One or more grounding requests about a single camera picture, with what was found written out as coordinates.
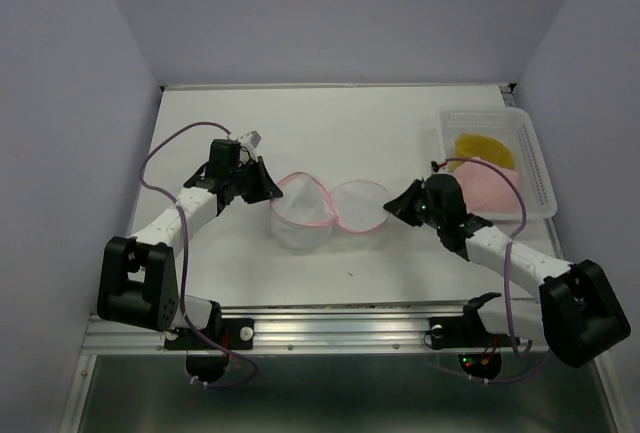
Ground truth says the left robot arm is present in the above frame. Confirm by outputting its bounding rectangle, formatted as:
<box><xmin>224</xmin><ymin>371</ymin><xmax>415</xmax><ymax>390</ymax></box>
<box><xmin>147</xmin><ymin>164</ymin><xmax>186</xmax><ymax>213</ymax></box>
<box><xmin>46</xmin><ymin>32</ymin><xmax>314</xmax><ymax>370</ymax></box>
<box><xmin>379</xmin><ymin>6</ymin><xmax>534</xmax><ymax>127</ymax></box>
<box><xmin>97</xmin><ymin>131</ymin><xmax>282</xmax><ymax>347</ymax></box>

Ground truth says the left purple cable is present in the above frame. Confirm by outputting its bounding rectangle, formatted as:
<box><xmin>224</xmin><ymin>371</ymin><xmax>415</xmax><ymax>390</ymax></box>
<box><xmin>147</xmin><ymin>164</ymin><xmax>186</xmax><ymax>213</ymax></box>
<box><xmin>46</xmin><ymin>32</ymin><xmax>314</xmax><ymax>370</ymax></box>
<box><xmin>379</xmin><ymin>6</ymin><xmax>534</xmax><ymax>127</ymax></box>
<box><xmin>139</xmin><ymin>121</ymin><xmax>260</xmax><ymax>390</ymax></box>

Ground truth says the yellow bra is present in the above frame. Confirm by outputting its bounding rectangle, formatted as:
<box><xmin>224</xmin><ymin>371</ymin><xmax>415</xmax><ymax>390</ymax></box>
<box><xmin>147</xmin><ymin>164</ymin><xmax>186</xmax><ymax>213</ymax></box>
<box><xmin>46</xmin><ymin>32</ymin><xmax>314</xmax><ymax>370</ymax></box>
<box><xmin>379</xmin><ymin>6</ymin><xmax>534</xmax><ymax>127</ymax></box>
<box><xmin>455</xmin><ymin>133</ymin><xmax>515</xmax><ymax>170</ymax></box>

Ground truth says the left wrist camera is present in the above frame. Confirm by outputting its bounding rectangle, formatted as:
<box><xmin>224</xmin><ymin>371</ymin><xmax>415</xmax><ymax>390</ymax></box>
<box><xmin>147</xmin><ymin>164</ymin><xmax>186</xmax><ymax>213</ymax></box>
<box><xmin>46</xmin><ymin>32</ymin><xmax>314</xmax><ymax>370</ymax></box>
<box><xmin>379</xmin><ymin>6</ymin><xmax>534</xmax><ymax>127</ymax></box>
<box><xmin>227</xmin><ymin>130</ymin><xmax>261</xmax><ymax>149</ymax></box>

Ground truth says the white mesh laundry bag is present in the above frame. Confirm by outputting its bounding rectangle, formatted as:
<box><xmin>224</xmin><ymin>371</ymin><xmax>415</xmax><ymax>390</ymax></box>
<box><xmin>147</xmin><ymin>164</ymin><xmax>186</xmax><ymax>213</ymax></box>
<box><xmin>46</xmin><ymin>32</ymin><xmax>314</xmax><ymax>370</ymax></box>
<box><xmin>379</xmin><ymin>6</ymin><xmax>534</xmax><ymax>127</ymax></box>
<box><xmin>270</xmin><ymin>172</ymin><xmax>390</xmax><ymax>250</ymax></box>

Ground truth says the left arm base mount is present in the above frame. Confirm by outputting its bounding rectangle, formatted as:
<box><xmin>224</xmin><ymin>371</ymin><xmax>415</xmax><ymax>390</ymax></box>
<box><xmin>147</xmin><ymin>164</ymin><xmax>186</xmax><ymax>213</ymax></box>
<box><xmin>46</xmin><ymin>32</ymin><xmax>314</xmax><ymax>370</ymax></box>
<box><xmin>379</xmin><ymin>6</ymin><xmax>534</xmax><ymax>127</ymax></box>
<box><xmin>164</xmin><ymin>296</ymin><xmax>259</xmax><ymax>390</ymax></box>

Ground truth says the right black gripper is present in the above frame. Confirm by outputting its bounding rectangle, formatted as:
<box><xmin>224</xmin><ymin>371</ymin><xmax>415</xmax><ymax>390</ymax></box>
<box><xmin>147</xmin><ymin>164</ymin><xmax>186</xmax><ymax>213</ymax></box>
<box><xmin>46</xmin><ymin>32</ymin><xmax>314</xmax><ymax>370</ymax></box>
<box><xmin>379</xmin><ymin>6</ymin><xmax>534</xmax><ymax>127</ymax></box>
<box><xmin>383</xmin><ymin>177</ymin><xmax>443</xmax><ymax>229</ymax></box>

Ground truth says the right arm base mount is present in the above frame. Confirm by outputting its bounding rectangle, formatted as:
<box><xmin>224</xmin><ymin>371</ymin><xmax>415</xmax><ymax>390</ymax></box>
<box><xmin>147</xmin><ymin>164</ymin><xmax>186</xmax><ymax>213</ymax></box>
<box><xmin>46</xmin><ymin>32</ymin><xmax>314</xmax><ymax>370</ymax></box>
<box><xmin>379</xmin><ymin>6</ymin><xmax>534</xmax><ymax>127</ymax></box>
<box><xmin>423</xmin><ymin>292</ymin><xmax>526</xmax><ymax>386</ymax></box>

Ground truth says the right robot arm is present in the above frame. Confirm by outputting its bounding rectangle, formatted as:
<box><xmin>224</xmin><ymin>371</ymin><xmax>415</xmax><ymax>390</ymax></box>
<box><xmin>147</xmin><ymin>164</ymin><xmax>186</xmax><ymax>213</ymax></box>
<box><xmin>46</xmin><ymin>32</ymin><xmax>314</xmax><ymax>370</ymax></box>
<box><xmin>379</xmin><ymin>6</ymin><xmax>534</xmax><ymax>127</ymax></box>
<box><xmin>384</xmin><ymin>174</ymin><xmax>631</xmax><ymax>368</ymax></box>

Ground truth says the pink bra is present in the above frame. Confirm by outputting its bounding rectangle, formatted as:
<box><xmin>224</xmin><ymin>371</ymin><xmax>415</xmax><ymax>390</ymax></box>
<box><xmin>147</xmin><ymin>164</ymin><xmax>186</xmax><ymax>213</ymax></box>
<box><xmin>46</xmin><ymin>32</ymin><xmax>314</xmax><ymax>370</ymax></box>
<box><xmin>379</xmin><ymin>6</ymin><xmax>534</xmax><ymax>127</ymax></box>
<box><xmin>452</xmin><ymin>157</ymin><xmax>521</xmax><ymax>214</ymax></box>

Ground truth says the aluminium mounting rail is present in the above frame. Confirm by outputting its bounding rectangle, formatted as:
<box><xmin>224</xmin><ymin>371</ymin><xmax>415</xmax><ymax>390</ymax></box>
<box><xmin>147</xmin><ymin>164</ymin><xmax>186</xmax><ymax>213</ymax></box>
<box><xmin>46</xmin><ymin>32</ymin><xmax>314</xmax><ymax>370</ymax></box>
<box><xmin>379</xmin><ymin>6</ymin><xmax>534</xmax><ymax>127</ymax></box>
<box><xmin>82</xmin><ymin>302</ymin><xmax>611</xmax><ymax>354</ymax></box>

